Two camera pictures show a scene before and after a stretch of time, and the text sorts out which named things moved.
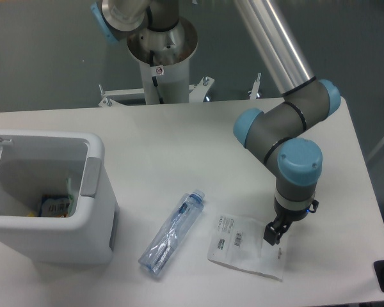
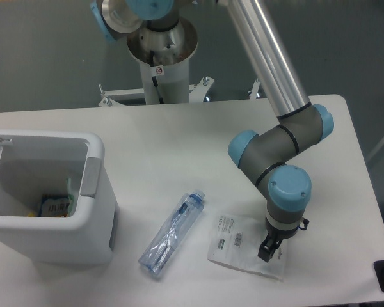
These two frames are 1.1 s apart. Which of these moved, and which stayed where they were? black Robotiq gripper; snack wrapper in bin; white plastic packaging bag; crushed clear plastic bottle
Moved: black Robotiq gripper
Stayed: white plastic packaging bag; snack wrapper in bin; crushed clear plastic bottle
